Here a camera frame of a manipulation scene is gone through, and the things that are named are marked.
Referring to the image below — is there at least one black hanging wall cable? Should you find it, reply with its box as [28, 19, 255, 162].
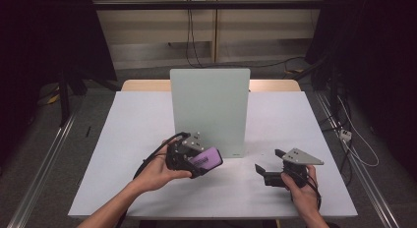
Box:
[184, 0, 205, 69]

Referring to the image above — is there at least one wooden table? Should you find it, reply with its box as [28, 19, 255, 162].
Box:
[121, 79, 302, 93]

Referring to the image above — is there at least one person's right hand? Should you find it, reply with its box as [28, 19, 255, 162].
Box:
[280, 164, 322, 220]

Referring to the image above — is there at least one black metal stand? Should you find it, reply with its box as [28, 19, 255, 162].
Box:
[58, 69, 73, 128]

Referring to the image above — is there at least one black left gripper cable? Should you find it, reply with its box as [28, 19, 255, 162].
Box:
[133, 132, 192, 181]

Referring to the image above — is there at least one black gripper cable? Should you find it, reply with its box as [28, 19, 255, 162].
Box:
[133, 132, 192, 181]
[304, 170, 323, 211]

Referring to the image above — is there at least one metal floor rail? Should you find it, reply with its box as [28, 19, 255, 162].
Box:
[6, 112, 79, 228]
[314, 90, 401, 228]

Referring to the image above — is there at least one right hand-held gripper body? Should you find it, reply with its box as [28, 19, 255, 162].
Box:
[264, 146, 326, 190]

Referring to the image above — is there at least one black horizontal bar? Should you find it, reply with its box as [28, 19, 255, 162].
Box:
[92, 0, 327, 11]

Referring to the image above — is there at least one person's left hand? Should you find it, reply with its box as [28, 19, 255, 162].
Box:
[131, 140, 193, 194]

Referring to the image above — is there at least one white floor cable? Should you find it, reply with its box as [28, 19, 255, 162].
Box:
[336, 94, 381, 168]

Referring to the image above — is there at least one white table mat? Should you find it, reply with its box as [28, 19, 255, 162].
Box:
[68, 90, 358, 220]

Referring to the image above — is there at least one pale green whiteboard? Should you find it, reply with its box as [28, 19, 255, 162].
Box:
[169, 68, 251, 159]

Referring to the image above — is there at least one black curtain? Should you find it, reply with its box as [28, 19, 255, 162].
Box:
[305, 0, 417, 172]
[0, 0, 118, 163]

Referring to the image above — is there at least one white power strip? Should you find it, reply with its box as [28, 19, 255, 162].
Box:
[338, 129, 354, 143]

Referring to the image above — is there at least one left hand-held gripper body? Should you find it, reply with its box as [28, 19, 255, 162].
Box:
[164, 132, 207, 177]

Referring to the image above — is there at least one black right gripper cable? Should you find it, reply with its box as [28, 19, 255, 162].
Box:
[304, 170, 323, 211]

